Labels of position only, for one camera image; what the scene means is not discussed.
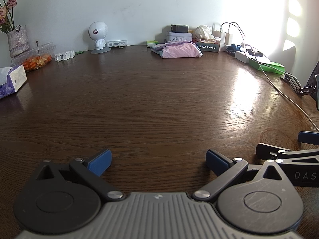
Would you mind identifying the dark box with white label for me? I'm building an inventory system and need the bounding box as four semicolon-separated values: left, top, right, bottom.
196;42;220;53

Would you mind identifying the purple tissue pack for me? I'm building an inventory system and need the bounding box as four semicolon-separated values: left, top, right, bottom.
0;65;28;100

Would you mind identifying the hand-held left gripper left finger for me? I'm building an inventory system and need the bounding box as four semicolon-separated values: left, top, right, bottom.
31;149;126;202

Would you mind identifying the black charger block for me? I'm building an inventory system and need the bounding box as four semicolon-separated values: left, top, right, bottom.
171;24;188;33

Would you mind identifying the white charging cable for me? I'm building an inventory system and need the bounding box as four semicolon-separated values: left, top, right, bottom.
220;22;319;132
225;24;286;75

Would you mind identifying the clear box of orange snacks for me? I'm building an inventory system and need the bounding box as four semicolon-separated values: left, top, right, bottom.
11;42;56;72

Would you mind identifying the flat pink packet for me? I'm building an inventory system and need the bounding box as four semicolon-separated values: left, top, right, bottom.
193;37;222;44

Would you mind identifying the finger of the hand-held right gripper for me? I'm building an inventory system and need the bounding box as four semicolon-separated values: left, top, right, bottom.
256;143;319;165
298;131;319;145

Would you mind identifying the pink and blue garment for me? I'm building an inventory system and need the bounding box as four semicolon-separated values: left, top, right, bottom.
151;41;203;59

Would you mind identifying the white clip holder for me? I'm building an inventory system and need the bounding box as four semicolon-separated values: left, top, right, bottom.
54;50;75;62

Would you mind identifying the green flat box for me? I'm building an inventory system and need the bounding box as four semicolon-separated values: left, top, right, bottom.
249;57;286;74

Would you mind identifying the black adapter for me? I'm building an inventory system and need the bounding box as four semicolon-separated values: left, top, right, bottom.
245;47;265;57

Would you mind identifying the crumpled white tissue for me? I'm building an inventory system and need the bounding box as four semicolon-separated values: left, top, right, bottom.
194;25;215;40

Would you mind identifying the white flat device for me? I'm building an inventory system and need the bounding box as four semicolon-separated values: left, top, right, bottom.
107;40;128;48

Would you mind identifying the white power strip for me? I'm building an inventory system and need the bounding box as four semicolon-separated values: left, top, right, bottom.
235;51;252;63

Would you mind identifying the white robot figure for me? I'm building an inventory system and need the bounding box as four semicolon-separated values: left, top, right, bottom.
88;22;111;54

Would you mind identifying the mottled white vase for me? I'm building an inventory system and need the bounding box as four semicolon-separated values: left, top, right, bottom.
7;25;30;58

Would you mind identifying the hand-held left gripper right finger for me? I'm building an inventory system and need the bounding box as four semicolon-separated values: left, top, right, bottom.
192;149;289;202

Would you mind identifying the grey tin box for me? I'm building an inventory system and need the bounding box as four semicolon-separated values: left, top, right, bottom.
166;31;193;43

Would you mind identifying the black folding stand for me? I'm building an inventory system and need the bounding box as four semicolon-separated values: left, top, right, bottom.
280;67;319;96

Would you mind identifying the blue cloth item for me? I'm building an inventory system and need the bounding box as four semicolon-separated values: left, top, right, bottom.
225;44;241;54

